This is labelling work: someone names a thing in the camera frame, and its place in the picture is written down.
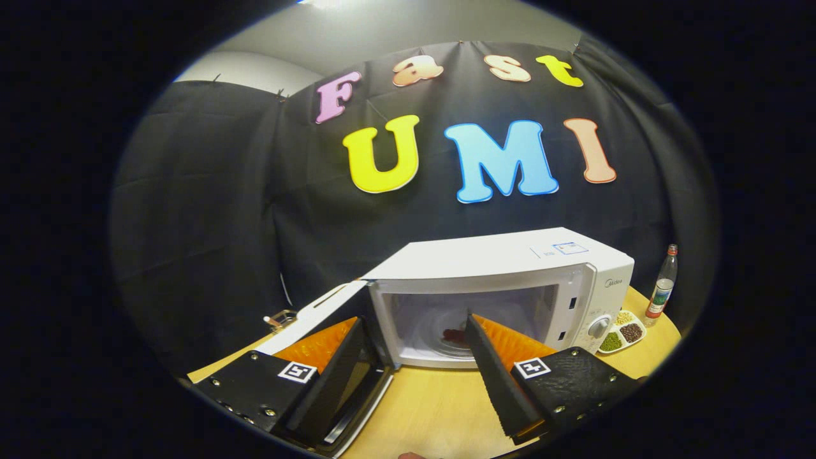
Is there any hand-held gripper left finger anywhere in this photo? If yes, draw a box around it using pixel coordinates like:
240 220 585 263
189 316 364 447

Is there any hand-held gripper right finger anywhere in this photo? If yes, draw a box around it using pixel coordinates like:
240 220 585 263
464 312 641 446

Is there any white toaster oven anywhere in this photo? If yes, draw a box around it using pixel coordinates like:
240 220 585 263
255 227 636 458

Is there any white divided dish of beans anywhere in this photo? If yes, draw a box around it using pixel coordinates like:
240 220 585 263
597 309 647 354

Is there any clear plastic water bottle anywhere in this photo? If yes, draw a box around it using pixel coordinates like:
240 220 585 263
645 244 679 319

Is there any black backdrop cloth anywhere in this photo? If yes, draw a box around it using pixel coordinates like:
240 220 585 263
108 38 721 383

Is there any wire mesh utensil basket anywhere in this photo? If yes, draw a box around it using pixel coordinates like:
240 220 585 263
263 309 298 334

